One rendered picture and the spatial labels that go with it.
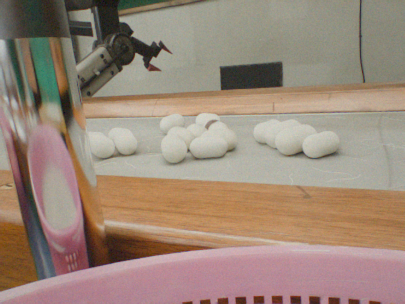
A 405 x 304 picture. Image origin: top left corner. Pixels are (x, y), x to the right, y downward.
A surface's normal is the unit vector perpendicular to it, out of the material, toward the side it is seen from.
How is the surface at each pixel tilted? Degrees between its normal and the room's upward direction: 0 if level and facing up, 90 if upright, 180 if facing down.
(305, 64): 90
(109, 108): 45
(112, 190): 0
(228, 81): 86
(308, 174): 0
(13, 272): 90
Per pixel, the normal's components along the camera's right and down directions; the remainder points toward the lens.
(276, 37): -0.44, 0.28
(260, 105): -0.33, -0.48
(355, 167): -0.09, -0.96
